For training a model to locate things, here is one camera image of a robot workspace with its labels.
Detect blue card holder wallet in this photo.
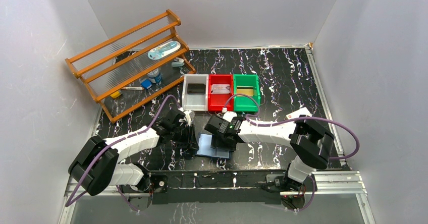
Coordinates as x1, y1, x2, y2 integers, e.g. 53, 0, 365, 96
196, 133, 232, 159

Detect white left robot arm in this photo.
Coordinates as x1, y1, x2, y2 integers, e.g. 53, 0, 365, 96
68, 108, 198, 196

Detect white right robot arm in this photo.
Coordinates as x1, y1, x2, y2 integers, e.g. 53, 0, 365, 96
204, 115, 335, 192

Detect white VIP card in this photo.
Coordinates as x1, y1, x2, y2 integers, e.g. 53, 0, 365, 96
211, 84, 231, 94

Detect gold credit card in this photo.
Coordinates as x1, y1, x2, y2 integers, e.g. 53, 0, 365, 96
236, 86, 255, 96

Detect white plastic bin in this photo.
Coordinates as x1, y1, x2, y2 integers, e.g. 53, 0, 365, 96
182, 74, 208, 111

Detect red plastic bin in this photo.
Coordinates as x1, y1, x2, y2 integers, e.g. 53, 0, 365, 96
207, 74, 235, 112

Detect green plastic bin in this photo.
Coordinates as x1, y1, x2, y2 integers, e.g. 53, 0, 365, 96
234, 74, 261, 113

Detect small blue box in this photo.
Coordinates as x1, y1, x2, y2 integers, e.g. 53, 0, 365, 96
140, 79, 152, 90

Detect white marker pen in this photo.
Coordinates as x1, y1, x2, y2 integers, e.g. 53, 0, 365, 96
121, 86, 145, 90

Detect yellow small block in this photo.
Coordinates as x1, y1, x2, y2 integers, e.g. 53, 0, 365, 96
110, 90, 122, 99

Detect pale green tape dispenser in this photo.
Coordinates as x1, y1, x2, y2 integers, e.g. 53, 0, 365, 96
171, 57, 185, 68

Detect orange wooden shelf rack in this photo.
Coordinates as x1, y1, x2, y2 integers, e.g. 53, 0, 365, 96
65, 9, 196, 123

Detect white box with red logo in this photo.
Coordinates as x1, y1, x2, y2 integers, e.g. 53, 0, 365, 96
286, 107, 312, 120

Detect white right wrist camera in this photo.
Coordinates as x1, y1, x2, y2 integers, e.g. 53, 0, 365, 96
223, 111, 237, 122

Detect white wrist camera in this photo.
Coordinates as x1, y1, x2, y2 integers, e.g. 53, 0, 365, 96
179, 107, 195, 126
223, 111, 237, 122

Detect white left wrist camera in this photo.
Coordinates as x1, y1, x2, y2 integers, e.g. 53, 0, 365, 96
179, 107, 195, 126

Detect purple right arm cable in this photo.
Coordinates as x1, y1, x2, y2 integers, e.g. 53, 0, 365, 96
222, 93, 361, 160

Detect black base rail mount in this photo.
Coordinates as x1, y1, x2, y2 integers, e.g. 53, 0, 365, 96
119, 170, 318, 211

